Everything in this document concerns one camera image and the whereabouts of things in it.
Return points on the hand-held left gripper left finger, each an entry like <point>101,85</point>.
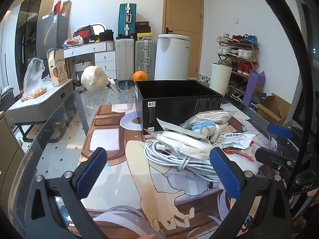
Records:
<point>91,171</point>

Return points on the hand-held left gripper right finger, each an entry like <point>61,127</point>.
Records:
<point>225,173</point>

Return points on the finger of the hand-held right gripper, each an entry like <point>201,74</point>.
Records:
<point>271,158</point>
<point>279,130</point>

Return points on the white pouch with red print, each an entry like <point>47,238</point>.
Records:
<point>245,164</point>

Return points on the white green medicine packet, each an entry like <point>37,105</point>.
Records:
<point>236,139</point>

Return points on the bagged white socks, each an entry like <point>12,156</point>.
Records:
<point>182,143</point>

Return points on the black cardboard box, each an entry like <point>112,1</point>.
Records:
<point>174,109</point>

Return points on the open cardboard box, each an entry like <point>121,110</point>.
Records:
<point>274,109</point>

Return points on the printed desk mat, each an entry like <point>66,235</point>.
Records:
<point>119,154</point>

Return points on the dark green box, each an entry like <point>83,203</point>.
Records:
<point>259,99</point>

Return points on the white tumbler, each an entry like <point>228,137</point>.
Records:
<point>219,78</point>

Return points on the beige cabinet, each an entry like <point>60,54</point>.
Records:
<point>10,154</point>

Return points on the grey side table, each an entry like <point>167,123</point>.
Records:
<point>37,107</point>

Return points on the wooden shoe rack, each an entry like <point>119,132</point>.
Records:
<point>251,46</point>

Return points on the wrapped napa cabbage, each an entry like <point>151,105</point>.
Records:
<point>94,78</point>

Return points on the shoe rack with shoes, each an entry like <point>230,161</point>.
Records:
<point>245,39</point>

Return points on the woven basket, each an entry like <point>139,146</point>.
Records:
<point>83,66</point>

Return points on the orange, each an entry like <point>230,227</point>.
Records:
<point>139,76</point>

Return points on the printed fruit carton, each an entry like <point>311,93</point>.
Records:
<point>58,69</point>

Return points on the plastic bag of small oranges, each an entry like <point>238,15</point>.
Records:
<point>33,79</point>

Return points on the white desk with drawers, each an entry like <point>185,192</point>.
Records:
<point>104,57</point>

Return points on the white suitcase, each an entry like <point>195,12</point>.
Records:
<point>124,59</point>

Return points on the silver suitcase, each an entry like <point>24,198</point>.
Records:
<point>145,57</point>

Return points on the white electric kettle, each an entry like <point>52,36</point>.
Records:
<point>172,57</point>

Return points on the white bag with red food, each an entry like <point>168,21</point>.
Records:
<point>73,41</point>

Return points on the black bag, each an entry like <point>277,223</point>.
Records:
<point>106,35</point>

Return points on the red black shoe box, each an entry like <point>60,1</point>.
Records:
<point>83,32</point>

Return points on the grey fridge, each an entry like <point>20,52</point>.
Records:
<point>51,34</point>

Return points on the black yellow shoe box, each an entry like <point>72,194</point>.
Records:
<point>144,36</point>

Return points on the white framed mirror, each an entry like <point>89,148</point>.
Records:
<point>101,25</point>

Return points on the wooden door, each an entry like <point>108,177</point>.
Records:
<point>183,17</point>

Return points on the black flat box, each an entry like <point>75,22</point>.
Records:
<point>143,27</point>

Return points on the teal suitcase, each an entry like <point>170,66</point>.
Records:
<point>123,20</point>

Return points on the dark glass wardrobe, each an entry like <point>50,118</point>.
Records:
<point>28,25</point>

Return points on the brown cardboard sleeve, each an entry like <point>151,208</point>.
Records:
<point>66,8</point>

